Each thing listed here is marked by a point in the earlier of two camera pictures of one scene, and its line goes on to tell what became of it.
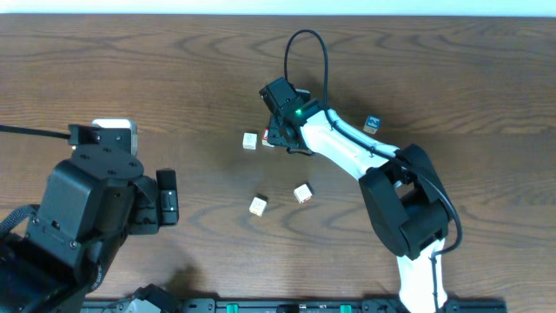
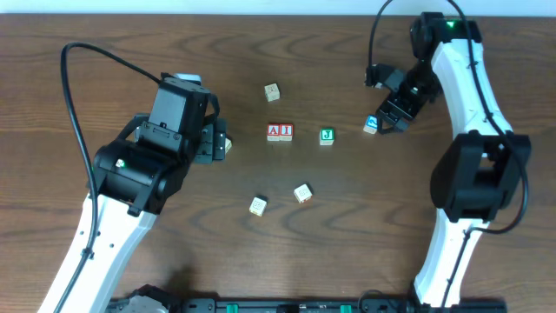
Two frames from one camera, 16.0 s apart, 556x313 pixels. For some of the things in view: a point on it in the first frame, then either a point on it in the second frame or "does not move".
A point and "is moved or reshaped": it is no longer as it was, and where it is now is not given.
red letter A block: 249,141 is moved or reshaped
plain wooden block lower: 258,204 does not move
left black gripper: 167,198 -> 208,145
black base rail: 301,305 does not move
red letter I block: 265,137 is moved or reshaped
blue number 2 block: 372,124 does not move
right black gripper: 283,136 -> 396,112
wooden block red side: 303,193 does not move
